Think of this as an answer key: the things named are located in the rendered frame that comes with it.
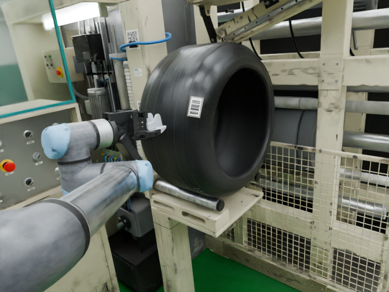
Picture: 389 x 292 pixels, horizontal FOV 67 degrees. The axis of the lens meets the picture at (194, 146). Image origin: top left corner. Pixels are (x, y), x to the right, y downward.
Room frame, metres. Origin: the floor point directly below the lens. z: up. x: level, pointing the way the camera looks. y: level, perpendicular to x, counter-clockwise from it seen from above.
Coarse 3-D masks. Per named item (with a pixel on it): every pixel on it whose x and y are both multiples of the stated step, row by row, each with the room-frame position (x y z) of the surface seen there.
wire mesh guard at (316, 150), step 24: (288, 144) 1.25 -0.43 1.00; (288, 168) 1.25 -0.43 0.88; (336, 168) 1.11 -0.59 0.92; (288, 192) 1.25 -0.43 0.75; (384, 192) 0.99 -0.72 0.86; (240, 216) 1.45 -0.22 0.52; (312, 216) 1.17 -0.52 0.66; (360, 216) 1.05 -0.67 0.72; (360, 240) 1.04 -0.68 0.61; (288, 264) 1.25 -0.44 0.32; (336, 264) 1.09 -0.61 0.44; (336, 288) 1.08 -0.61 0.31; (384, 288) 0.96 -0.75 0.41
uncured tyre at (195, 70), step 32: (160, 64) 1.06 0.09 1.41; (192, 64) 0.95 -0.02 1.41; (224, 64) 0.95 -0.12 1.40; (256, 64) 1.10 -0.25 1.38; (160, 96) 0.95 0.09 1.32; (224, 96) 1.39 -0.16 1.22; (256, 96) 1.29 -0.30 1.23; (192, 128) 0.85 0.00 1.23; (224, 128) 1.37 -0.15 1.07; (256, 128) 1.28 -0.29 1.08; (160, 160) 0.93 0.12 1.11; (192, 160) 0.85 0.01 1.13; (224, 160) 1.26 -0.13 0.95; (256, 160) 1.10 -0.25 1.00; (224, 192) 0.94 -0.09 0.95
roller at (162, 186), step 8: (160, 184) 1.14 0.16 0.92; (168, 184) 1.12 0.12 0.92; (168, 192) 1.10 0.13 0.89; (176, 192) 1.07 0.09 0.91; (184, 192) 1.04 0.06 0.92; (192, 192) 1.03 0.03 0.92; (192, 200) 1.01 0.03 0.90; (200, 200) 0.98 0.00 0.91; (208, 200) 0.96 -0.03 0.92; (216, 200) 0.95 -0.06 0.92; (216, 208) 0.93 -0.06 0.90
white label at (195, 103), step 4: (192, 96) 0.87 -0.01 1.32; (192, 100) 0.87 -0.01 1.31; (196, 100) 0.86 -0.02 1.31; (200, 100) 0.86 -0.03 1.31; (192, 104) 0.86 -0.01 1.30; (196, 104) 0.86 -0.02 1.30; (200, 104) 0.85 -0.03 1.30; (192, 108) 0.86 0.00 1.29; (196, 108) 0.85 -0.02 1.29; (200, 108) 0.85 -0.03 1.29; (188, 112) 0.86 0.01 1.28; (192, 112) 0.85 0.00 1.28; (196, 112) 0.85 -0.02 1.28; (200, 112) 0.84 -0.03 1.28; (192, 116) 0.85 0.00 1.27; (196, 116) 0.84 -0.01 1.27
